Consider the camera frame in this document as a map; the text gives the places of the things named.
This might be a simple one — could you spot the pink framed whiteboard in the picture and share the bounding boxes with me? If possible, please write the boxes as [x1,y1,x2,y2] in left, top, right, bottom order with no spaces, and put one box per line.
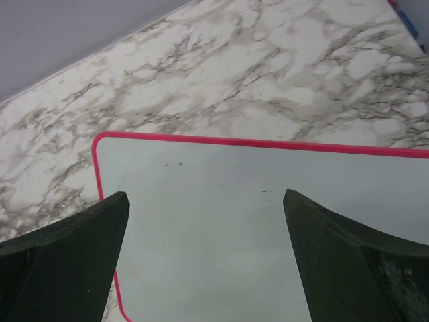
[92,132,428,321]

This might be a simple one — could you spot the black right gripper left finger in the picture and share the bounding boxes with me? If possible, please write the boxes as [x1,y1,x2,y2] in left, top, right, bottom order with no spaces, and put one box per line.
[1,191,130,321]

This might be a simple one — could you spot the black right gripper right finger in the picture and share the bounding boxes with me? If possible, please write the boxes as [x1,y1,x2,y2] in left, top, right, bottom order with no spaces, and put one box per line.
[283,189,428,321]

